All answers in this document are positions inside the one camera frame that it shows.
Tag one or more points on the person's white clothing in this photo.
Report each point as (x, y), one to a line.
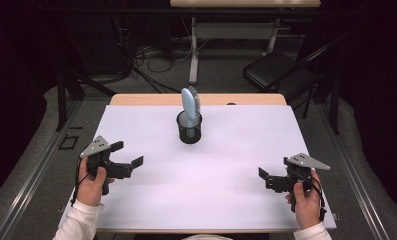
(207, 237)

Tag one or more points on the dark curtain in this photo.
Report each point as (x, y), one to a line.
(382, 100)
(12, 100)

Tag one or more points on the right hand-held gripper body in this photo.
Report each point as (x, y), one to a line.
(307, 161)

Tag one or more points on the white table cover sheet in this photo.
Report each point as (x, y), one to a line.
(219, 180)

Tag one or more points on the white desk with metal legs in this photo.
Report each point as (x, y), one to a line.
(232, 30)

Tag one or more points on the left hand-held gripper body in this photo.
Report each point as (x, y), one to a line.
(97, 148)

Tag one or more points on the black mesh pen cup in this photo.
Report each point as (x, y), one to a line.
(182, 131)

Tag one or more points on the black folding chair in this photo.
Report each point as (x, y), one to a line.
(269, 68)

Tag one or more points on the person's right hand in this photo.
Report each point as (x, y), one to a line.
(307, 210)

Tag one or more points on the black metal stand post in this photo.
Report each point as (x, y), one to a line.
(61, 103)
(335, 106)

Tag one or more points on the light blue hairbrush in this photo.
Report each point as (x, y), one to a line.
(188, 106)

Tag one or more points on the metal floor rail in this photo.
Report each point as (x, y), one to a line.
(39, 171)
(355, 176)

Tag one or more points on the person's left hand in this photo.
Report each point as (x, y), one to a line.
(89, 191)

